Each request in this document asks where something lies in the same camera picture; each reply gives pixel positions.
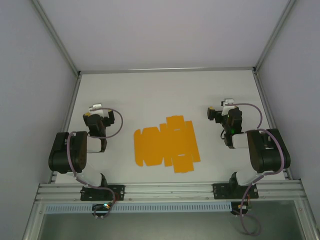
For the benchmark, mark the orange cardboard box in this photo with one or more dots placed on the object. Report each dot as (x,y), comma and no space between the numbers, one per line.
(162,147)

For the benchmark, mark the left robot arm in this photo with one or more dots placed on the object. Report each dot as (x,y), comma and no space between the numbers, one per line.
(62,155)

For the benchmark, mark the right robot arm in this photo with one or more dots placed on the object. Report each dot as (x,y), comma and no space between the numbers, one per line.
(270,155)

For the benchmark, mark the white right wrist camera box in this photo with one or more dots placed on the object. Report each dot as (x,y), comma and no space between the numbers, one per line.
(228,102)

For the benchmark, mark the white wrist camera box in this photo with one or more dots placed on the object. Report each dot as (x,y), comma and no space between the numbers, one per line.
(96,107)
(228,102)

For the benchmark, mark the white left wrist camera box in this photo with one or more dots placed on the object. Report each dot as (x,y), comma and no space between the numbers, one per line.
(96,107)

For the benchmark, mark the aluminium table edge rail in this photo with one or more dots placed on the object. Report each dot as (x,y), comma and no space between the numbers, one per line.
(165,70)
(70,120)
(268,115)

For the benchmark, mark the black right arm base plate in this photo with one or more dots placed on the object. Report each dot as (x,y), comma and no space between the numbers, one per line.
(220,191)

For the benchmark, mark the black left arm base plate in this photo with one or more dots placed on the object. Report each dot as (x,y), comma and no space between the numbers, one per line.
(117,192)

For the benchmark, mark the aluminium frame post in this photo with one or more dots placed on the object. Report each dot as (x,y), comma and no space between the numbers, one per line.
(56,37)
(273,37)

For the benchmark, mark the aluminium mounting rail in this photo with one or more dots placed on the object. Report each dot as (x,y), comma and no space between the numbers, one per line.
(170,191)

